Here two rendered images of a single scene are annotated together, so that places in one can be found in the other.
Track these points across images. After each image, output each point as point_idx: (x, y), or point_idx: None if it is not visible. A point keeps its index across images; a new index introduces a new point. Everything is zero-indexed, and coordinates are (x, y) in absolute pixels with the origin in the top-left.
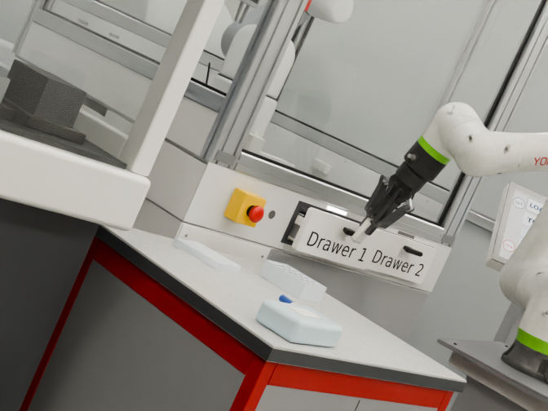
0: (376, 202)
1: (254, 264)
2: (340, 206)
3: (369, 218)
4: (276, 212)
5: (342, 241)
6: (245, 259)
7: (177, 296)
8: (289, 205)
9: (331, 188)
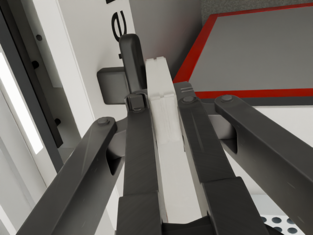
0: (103, 165)
1: (188, 199)
2: (8, 111)
3: (163, 138)
4: (113, 231)
5: (117, 65)
6: (172, 199)
7: None
8: (97, 229)
9: (9, 212)
